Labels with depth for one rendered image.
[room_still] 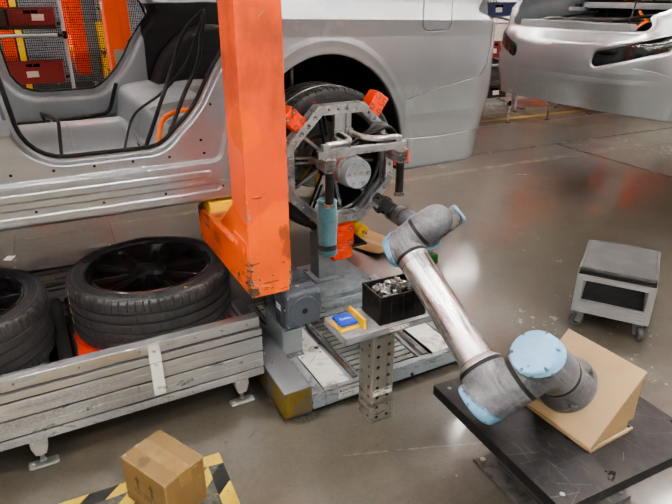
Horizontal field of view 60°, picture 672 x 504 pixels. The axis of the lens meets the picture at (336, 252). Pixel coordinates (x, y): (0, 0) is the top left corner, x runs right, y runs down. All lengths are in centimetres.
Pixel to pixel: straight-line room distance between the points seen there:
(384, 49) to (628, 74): 217
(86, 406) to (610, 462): 174
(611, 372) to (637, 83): 282
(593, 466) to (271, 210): 129
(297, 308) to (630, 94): 292
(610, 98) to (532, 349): 299
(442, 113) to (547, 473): 181
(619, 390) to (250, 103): 145
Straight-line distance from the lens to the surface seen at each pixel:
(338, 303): 290
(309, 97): 258
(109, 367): 226
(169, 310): 233
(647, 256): 333
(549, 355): 180
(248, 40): 194
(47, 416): 233
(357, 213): 273
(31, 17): 594
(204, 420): 247
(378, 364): 225
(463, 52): 305
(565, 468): 191
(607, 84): 456
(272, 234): 211
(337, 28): 265
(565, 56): 471
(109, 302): 234
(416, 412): 247
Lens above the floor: 156
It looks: 24 degrees down
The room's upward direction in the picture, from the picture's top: straight up
